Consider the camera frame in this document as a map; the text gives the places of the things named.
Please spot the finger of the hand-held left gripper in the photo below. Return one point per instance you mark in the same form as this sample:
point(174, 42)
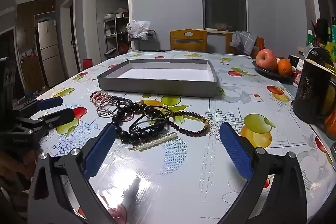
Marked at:
point(59, 117)
point(50, 103)

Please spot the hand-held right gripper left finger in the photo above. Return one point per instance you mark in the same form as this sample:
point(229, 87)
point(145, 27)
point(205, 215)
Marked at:
point(101, 148)

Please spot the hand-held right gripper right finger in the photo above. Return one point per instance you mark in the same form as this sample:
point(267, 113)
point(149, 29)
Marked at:
point(236, 150)

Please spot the pearl hair clip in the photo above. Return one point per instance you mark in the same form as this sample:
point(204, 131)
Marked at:
point(152, 144)

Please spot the silver bangle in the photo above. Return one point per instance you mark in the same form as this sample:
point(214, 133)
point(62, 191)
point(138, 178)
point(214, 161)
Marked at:
point(151, 117)

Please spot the thin metal bangle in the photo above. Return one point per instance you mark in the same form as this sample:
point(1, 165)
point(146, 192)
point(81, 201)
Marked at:
point(170, 111)

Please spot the grey cardboard tray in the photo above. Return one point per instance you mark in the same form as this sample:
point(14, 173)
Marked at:
point(157, 86)

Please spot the person's left hand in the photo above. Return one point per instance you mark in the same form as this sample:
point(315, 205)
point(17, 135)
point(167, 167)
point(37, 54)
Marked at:
point(15, 166)

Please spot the white refrigerator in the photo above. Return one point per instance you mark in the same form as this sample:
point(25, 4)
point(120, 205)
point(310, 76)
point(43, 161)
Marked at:
point(48, 53)

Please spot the red container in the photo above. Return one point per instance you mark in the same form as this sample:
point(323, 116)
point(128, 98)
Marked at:
point(87, 64)

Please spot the fruit print tablecloth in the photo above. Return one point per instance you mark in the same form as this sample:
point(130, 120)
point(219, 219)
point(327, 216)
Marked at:
point(183, 174)

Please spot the dark plate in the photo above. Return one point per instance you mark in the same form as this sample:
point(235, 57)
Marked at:
point(265, 74)

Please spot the metal shelf rack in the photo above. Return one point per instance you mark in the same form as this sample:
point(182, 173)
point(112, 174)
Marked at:
point(115, 35)

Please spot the red apple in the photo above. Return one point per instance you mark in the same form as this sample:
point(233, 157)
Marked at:
point(265, 60)

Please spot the orange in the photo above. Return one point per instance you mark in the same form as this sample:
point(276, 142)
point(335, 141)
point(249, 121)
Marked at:
point(284, 67)

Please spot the black mug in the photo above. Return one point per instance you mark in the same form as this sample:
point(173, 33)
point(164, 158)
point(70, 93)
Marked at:
point(312, 90)

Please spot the white bottle red label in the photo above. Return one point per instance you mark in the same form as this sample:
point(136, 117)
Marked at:
point(298, 74)

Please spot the wooden chair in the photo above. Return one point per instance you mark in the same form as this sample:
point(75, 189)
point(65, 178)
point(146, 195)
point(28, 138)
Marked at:
point(178, 43)
point(228, 43)

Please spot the grey checked cloth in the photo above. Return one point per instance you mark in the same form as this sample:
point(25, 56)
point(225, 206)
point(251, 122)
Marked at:
point(244, 41)

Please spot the white plastic bag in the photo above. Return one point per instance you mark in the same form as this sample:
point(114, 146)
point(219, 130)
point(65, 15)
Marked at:
point(137, 28)

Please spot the small glass bowl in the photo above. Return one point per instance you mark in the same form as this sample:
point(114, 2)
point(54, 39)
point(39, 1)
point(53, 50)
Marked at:
point(221, 27)

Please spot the black pouch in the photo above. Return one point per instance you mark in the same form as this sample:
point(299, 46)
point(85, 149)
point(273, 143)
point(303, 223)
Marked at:
point(319, 53)

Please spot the green box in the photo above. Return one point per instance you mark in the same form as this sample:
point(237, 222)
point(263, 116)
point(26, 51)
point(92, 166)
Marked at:
point(310, 37)

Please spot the green bottle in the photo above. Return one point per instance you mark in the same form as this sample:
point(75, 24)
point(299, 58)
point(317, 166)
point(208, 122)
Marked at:
point(333, 33)

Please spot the white door frame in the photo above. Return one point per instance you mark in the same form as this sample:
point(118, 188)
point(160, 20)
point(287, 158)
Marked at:
point(89, 16)
point(63, 35)

